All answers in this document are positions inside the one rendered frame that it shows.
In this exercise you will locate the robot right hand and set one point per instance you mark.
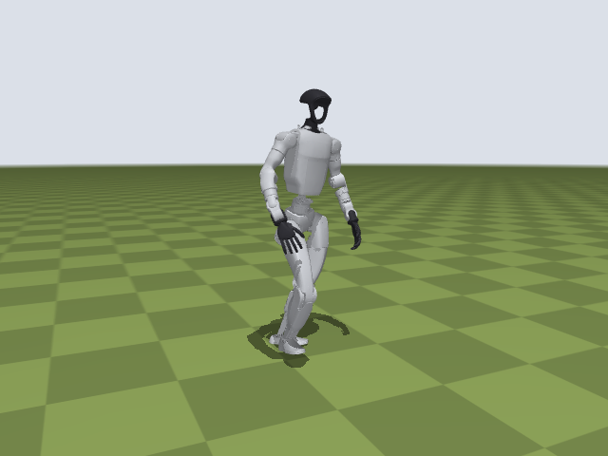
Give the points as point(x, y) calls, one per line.
point(286, 231)

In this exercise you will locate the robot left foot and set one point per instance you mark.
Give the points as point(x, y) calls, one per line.
point(300, 341)

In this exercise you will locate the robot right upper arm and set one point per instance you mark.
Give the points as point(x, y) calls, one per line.
point(283, 142)

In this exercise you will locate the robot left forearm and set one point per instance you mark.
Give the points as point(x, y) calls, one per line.
point(344, 200)

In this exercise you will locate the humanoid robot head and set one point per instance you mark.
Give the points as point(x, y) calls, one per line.
point(315, 98)

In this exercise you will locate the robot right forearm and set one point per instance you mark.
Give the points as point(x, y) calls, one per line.
point(269, 190)

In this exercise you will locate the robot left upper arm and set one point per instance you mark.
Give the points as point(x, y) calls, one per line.
point(336, 179)

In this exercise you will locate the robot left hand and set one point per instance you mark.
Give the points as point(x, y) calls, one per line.
point(355, 229)

